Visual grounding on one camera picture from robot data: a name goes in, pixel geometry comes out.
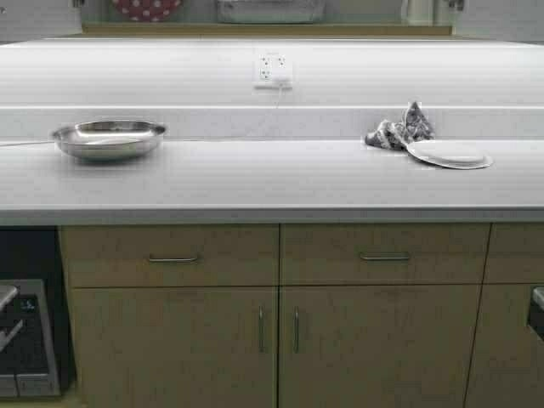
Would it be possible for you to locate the black oven appliance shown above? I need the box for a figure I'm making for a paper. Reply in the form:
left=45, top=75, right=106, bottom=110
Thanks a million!
left=1, top=226, right=76, bottom=399

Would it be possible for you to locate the wooden drawer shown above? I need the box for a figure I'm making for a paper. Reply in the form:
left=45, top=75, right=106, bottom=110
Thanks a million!
left=484, top=223, right=543, bottom=284
left=59, top=224, right=280, bottom=288
left=280, top=224, right=490, bottom=285

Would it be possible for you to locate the lower left wooden drawer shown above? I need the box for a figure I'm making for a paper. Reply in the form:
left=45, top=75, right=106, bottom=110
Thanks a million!
left=59, top=224, right=280, bottom=288

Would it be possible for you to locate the grey patterned cloth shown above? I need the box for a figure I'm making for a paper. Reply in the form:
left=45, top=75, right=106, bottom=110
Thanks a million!
left=364, top=101, right=436, bottom=151

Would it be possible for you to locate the white paper plate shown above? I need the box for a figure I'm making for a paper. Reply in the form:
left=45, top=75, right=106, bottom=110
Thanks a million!
left=405, top=140, right=494, bottom=170

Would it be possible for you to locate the left lower door handle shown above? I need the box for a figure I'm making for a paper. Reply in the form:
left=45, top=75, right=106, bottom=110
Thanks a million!
left=258, top=305, right=265, bottom=353

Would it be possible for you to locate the drawer metal handle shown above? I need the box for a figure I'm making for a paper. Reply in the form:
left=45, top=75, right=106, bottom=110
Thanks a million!
left=148, top=254, right=199, bottom=264
left=360, top=252, right=411, bottom=262

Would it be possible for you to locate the red polka dot plate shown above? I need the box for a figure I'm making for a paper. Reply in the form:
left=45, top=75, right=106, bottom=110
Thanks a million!
left=110, top=0, right=183, bottom=22

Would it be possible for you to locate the right black base block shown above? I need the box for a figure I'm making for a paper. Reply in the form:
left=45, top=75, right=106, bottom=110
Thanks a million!
left=527, top=286, right=544, bottom=340

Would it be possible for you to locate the right drawer metal handle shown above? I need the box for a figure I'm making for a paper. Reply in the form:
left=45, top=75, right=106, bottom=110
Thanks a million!
left=360, top=252, right=411, bottom=262

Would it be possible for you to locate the far right wooden drawer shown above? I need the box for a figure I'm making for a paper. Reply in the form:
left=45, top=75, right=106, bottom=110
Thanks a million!
left=484, top=223, right=543, bottom=284

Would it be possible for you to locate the left drawer metal handle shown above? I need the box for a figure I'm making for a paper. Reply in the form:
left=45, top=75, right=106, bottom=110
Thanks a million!
left=148, top=254, right=199, bottom=264

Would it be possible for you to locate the stainless steel bowl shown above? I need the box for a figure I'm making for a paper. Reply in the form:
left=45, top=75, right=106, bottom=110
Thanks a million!
left=51, top=120, right=167, bottom=162

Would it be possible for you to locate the door handle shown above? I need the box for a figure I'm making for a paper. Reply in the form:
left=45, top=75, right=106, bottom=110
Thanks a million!
left=292, top=307, right=300, bottom=354
left=258, top=305, right=265, bottom=353

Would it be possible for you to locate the lower left cabinet door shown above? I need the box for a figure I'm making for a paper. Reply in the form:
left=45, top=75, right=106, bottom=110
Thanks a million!
left=71, top=287, right=277, bottom=407

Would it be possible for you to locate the cabinet door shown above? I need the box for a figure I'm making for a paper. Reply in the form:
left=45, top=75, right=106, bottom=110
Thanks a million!
left=71, top=287, right=277, bottom=407
left=279, top=285, right=480, bottom=407

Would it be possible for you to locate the white plug adapter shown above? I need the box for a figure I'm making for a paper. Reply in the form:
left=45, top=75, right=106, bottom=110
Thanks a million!
left=272, top=76, right=292, bottom=88

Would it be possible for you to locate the lower right cabinet door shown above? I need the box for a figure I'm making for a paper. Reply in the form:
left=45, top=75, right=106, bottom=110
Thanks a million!
left=279, top=285, right=480, bottom=407

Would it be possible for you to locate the lower right wooden drawer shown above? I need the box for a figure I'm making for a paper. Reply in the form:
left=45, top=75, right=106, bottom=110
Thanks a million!
left=280, top=224, right=490, bottom=285

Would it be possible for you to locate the white wall outlet plate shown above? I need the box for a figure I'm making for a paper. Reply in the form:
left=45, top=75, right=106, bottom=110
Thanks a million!
left=252, top=50, right=294, bottom=89

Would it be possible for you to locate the right lower door handle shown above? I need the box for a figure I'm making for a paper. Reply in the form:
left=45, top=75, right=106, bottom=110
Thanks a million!
left=292, top=307, right=300, bottom=354

